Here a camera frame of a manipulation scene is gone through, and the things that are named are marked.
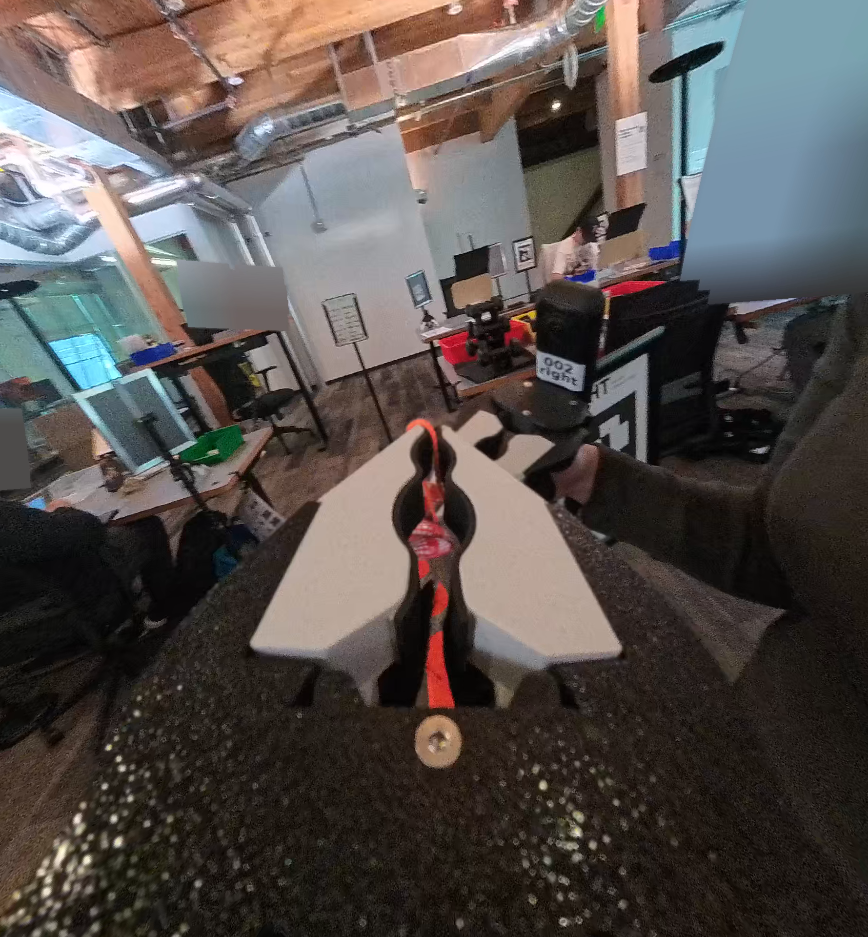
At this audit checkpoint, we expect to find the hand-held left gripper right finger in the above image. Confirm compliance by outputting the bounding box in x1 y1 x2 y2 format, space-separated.
439 428 624 689

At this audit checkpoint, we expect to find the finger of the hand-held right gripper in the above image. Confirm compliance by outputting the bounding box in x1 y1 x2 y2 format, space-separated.
456 410 508 452
496 432 558 478

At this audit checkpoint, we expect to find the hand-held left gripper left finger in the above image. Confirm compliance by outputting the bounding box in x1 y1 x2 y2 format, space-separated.
251 428 436 693

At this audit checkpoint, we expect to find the red white yo-yo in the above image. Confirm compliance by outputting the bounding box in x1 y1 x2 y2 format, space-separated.
417 513 457 587

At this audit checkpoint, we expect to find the orange yo-yo string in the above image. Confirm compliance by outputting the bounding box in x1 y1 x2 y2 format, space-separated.
405 418 457 711

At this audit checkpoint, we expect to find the person's right forearm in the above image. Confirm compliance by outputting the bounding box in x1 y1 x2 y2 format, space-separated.
581 447 793 604

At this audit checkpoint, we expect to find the person's right hand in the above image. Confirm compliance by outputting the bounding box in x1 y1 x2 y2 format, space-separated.
544 440 603 509

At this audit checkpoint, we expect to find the brown work table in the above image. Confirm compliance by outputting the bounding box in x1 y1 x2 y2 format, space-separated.
423 315 545 411

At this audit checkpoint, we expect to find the black framed floor sign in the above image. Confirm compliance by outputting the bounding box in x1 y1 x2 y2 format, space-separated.
581 330 666 467

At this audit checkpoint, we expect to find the black mesh office chair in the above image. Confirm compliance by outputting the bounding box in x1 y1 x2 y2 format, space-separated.
606 282 732 462

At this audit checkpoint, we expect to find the white sign stand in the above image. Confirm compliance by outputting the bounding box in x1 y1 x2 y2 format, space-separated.
323 293 394 445

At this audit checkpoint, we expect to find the green tray bin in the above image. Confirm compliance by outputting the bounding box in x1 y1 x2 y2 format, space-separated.
181 425 246 467

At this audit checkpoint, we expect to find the white side table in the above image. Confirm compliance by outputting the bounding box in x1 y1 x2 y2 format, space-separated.
54 425 277 531

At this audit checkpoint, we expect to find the brown wooden table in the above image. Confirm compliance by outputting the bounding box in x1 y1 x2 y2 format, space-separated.
156 330 329 448

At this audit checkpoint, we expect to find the black floor lamp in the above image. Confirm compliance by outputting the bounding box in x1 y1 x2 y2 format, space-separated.
648 41 727 272

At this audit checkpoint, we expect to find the narrow silver air duct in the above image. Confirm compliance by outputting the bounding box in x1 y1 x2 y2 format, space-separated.
237 0 610 162

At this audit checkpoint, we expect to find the wooden post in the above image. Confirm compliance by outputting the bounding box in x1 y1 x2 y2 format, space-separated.
86 169 233 428

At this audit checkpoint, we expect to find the silver spiral air duct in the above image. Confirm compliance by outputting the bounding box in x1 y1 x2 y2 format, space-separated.
0 173 244 257

